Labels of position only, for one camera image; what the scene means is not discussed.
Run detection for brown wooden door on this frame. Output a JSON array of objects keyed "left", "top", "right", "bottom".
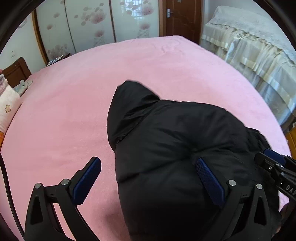
[{"left": 159, "top": 0, "right": 204, "bottom": 44}]

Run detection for pink bed blanket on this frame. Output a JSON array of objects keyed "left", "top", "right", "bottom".
[{"left": 1, "top": 36, "right": 290, "bottom": 240}]

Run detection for black cable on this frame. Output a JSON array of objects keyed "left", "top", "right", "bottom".
[{"left": 0, "top": 152, "right": 26, "bottom": 240}]

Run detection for black puffer jacket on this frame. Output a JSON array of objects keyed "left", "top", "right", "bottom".
[{"left": 107, "top": 81, "right": 281, "bottom": 240}]

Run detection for orange wooden cabinet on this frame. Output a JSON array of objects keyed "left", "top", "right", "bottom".
[{"left": 285, "top": 128, "right": 296, "bottom": 159}]

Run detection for floral sliding wardrobe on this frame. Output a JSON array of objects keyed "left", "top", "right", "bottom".
[{"left": 32, "top": 0, "right": 159, "bottom": 61}]

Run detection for dark wooden headboard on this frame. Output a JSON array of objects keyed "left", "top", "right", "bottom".
[{"left": 2, "top": 57, "right": 32, "bottom": 88}]

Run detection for beige lace covered furniture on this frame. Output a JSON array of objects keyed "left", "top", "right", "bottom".
[{"left": 200, "top": 6, "right": 295, "bottom": 125}]

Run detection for folded striped quilt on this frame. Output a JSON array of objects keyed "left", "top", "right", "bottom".
[{"left": 0, "top": 70, "right": 8, "bottom": 94}]

